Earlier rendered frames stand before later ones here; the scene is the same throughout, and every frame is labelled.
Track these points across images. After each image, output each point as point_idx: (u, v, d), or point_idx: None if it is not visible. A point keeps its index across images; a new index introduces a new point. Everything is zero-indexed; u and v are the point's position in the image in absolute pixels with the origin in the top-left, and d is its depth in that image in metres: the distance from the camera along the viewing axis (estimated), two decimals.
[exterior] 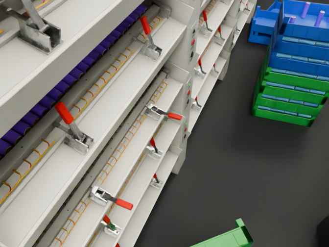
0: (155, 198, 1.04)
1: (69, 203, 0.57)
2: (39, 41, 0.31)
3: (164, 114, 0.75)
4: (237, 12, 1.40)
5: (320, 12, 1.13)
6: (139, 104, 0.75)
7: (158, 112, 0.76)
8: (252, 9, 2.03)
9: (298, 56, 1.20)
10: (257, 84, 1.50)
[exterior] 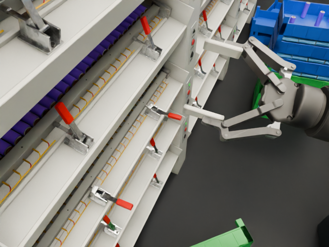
0: (155, 198, 1.04)
1: (69, 203, 0.57)
2: (39, 41, 0.31)
3: (164, 114, 0.75)
4: (237, 12, 1.40)
5: (320, 12, 1.13)
6: (139, 104, 0.75)
7: (158, 112, 0.76)
8: (252, 9, 2.03)
9: (298, 56, 1.20)
10: (257, 84, 1.50)
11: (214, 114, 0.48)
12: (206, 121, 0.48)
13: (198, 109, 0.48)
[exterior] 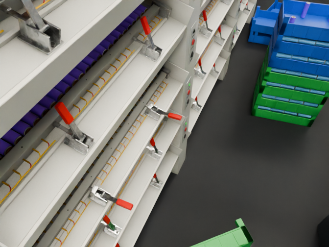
0: (155, 198, 1.04)
1: (69, 203, 0.57)
2: (39, 41, 0.31)
3: (164, 114, 0.75)
4: (237, 12, 1.40)
5: None
6: (139, 104, 0.75)
7: (158, 112, 0.76)
8: (252, 9, 2.03)
9: (298, 56, 1.20)
10: (257, 84, 1.50)
11: None
12: None
13: None
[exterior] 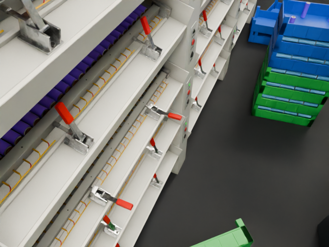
0: (155, 198, 1.04)
1: (69, 203, 0.57)
2: (39, 41, 0.31)
3: (164, 114, 0.75)
4: (237, 12, 1.40)
5: None
6: (139, 104, 0.75)
7: (158, 112, 0.76)
8: (252, 9, 2.03)
9: (298, 56, 1.20)
10: (257, 84, 1.50)
11: None
12: None
13: None
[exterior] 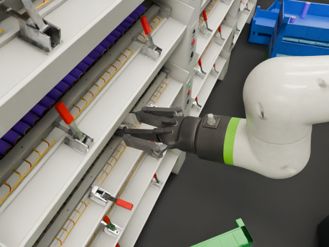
0: (155, 198, 1.04)
1: (69, 203, 0.57)
2: (39, 41, 0.31)
3: None
4: (237, 12, 1.40)
5: None
6: (139, 104, 0.75)
7: None
8: (252, 9, 2.03)
9: (298, 56, 1.20)
10: None
11: (131, 122, 0.68)
12: None
13: None
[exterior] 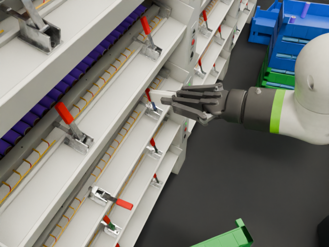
0: (155, 198, 1.04)
1: None
2: (39, 41, 0.31)
3: (151, 104, 0.74)
4: (237, 12, 1.40)
5: None
6: None
7: (155, 109, 0.75)
8: (252, 9, 2.03)
9: None
10: (257, 84, 1.50)
11: (167, 94, 0.69)
12: (163, 99, 0.69)
13: (157, 92, 0.70)
